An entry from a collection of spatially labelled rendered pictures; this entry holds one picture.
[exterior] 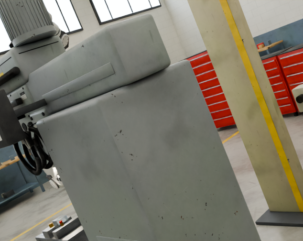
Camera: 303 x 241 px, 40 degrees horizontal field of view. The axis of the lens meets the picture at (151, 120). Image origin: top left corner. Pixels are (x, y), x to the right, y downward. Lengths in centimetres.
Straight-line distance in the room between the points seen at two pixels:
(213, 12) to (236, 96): 69
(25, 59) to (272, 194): 248
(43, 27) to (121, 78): 62
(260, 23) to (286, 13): 78
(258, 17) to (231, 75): 848
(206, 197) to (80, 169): 47
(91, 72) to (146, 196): 47
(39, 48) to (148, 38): 67
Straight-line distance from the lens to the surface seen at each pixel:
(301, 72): 638
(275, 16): 1162
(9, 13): 193
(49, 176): 276
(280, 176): 358
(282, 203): 372
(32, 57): 195
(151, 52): 144
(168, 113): 147
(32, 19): 190
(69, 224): 214
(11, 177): 1004
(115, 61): 137
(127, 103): 137
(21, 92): 200
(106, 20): 1209
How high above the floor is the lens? 159
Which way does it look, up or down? 7 degrees down
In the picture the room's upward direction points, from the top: 23 degrees counter-clockwise
